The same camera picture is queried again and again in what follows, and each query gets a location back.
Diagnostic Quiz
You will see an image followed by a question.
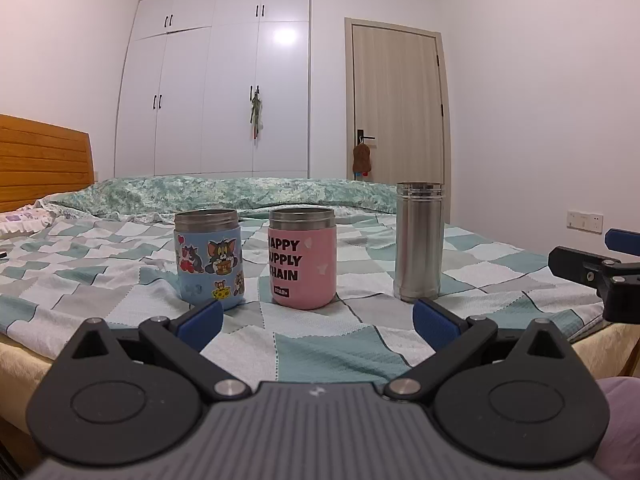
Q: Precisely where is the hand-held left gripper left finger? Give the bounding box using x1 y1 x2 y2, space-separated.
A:
56 300 252 404

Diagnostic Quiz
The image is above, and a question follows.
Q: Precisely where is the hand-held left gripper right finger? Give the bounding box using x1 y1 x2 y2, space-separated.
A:
382 297 581 404

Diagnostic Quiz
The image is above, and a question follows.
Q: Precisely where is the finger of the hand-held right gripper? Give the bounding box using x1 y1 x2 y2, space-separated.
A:
548 245 624 291
604 228 640 256

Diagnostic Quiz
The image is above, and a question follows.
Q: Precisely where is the blue cartoon sticker cup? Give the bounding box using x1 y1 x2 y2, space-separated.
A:
173 208 244 311

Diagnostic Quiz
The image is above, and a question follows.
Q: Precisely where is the tall stainless steel cup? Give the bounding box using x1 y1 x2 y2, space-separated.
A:
393 182 446 304

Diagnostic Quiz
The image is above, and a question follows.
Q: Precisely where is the pink lettered cup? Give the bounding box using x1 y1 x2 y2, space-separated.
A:
266 206 337 310

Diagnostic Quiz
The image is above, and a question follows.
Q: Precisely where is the checked green white bedsheet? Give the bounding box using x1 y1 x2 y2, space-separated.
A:
0 207 617 385

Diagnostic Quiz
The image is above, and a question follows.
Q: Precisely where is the green floral quilt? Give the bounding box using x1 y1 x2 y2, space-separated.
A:
34 175 401 225

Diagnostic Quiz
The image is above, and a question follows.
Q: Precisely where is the pink cloth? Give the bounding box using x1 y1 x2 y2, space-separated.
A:
594 376 640 480

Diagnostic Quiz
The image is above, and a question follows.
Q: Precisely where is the brown hanging plush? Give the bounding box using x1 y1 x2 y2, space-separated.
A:
352 141 373 181

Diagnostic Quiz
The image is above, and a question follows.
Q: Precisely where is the beige mattress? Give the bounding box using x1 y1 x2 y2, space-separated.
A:
0 332 61 466

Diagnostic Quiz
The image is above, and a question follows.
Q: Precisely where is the white floral pillow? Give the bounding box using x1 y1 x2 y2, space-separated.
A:
0 207 66 237

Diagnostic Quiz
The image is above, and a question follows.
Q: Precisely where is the green hanging ornament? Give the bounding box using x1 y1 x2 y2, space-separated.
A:
248 91 263 142

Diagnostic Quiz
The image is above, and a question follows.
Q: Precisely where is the light wooden door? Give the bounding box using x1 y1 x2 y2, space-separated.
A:
344 17 451 226

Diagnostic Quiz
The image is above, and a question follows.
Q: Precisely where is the wooden headboard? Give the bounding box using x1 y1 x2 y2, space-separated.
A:
0 114 95 214

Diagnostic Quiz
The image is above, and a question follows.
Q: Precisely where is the white wardrobe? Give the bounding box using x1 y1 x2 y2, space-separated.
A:
114 0 312 179

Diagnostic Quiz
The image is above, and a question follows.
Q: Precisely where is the white wall socket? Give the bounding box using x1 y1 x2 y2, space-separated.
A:
566 211 604 234

